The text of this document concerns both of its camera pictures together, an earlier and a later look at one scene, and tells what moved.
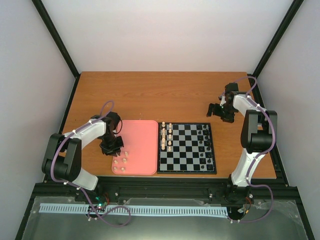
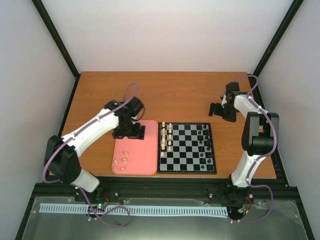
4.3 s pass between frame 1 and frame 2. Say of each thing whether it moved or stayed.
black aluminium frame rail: stayed
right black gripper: stayed
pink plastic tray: stayed
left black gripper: moved
